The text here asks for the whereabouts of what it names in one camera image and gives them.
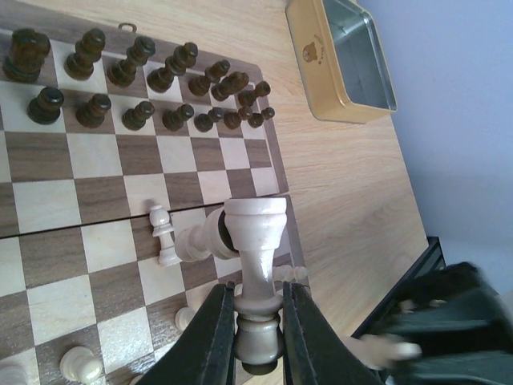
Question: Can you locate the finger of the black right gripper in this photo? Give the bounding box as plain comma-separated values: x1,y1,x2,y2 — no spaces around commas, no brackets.
384,262,512,384

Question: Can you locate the yellow metal tin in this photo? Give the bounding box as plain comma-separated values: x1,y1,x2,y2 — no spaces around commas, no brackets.
285,0,397,124

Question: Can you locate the dark knight chess piece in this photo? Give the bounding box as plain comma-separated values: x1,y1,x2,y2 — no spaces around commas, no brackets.
2,28,50,83

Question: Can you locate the white bishop chess piece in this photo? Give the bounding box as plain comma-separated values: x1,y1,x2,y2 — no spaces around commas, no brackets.
149,205,180,267

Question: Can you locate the white rook chess piece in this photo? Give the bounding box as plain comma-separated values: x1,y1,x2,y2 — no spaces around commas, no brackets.
224,197,287,375

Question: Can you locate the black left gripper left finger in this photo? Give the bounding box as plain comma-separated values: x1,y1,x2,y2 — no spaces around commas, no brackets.
138,282,236,385

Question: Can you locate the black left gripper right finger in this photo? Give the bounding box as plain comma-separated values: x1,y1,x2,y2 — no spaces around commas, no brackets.
283,282,381,385

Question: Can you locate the wooden chess board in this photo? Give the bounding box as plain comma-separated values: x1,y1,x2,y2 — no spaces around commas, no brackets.
1,1,288,384

